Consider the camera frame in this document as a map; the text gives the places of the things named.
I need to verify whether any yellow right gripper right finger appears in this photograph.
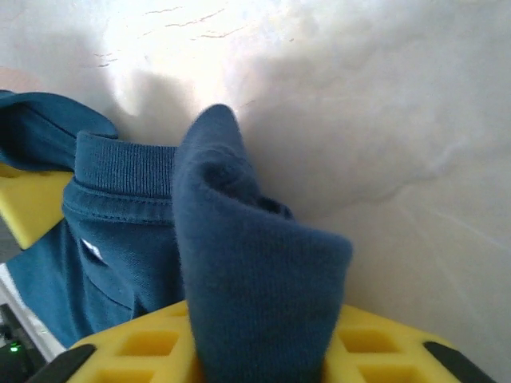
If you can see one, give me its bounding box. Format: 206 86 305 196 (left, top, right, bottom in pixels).
323 305 502 383

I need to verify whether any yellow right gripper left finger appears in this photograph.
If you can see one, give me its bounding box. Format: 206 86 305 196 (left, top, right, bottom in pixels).
38 301 207 383

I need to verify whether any navy blue t-shirt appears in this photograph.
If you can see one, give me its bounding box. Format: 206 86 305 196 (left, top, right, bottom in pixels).
0 89 355 383

